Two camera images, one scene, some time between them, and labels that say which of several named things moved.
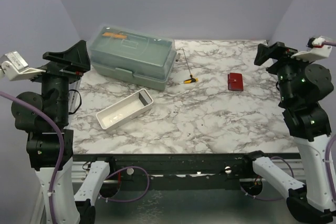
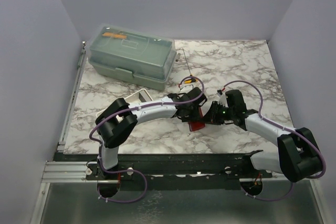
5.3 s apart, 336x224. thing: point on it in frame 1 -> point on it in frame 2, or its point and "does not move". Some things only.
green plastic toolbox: x=132 y=54 does not move
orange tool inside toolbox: x=115 y=36 does not move
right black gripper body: x=285 y=68 -> x=219 y=113
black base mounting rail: x=177 y=171 does not move
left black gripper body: x=55 y=82 -> x=192 y=115
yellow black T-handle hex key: x=191 y=80 does not move
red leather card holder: x=235 y=82 -> x=197 y=125
